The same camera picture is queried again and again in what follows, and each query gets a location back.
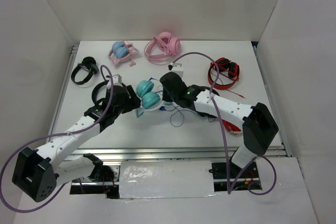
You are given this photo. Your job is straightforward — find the teal cat ear headphones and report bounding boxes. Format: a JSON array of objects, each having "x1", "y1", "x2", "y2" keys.
[{"x1": 135, "y1": 78, "x2": 165, "y2": 118}]

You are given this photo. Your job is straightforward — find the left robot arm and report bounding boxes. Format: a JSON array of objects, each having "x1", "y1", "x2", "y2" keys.
[{"x1": 12, "y1": 84, "x2": 141, "y2": 202}]

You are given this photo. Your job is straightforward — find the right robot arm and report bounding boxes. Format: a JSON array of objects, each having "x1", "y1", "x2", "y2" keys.
[{"x1": 160, "y1": 72, "x2": 279, "y2": 178}]

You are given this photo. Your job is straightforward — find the red white headphones under arm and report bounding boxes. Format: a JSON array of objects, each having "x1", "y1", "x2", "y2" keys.
[{"x1": 223, "y1": 120, "x2": 242, "y2": 136}]

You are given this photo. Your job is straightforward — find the pink over-ear headphones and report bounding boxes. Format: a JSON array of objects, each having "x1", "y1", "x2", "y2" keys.
[{"x1": 144, "y1": 31, "x2": 181, "y2": 65}]

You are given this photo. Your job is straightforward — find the pink blue cat headphones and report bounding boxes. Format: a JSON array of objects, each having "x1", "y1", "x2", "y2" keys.
[{"x1": 108, "y1": 40, "x2": 139, "y2": 66}]

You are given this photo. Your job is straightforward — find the black headphones far left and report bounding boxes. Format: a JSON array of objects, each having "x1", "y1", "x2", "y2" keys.
[{"x1": 71, "y1": 56, "x2": 100, "y2": 87}]

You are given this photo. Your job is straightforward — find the red black headphones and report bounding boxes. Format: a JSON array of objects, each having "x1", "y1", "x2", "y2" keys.
[{"x1": 207, "y1": 58, "x2": 245, "y2": 99}]

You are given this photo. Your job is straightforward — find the black headset with mic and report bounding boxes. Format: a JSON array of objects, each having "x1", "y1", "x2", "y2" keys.
[{"x1": 91, "y1": 81, "x2": 110, "y2": 110}]

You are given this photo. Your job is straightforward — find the pink earbuds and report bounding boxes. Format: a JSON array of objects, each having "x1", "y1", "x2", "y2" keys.
[{"x1": 129, "y1": 60, "x2": 136, "y2": 67}]

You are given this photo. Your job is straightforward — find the white foam cover panel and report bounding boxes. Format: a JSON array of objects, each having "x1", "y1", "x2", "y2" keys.
[{"x1": 119, "y1": 161, "x2": 215, "y2": 199}]

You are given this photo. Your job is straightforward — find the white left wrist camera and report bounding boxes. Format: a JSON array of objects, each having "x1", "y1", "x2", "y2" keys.
[{"x1": 105, "y1": 74, "x2": 123, "y2": 89}]

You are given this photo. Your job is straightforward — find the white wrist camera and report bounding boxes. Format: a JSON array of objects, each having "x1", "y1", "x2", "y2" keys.
[
  {"x1": 168, "y1": 62, "x2": 184, "y2": 78},
  {"x1": 105, "y1": 74, "x2": 123, "y2": 89}
]

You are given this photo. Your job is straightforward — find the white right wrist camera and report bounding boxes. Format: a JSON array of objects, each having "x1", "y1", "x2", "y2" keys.
[{"x1": 168, "y1": 62, "x2": 184, "y2": 78}]

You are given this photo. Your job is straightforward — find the black on-ear wired headphones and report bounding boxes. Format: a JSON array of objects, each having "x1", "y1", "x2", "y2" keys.
[{"x1": 196, "y1": 112, "x2": 217, "y2": 123}]

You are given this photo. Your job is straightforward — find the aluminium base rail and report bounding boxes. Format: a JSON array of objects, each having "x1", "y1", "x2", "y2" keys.
[{"x1": 43, "y1": 144, "x2": 292, "y2": 158}]

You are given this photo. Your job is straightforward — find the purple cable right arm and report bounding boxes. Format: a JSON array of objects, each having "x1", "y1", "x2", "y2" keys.
[{"x1": 170, "y1": 52, "x2": 278, "y2": 195}]

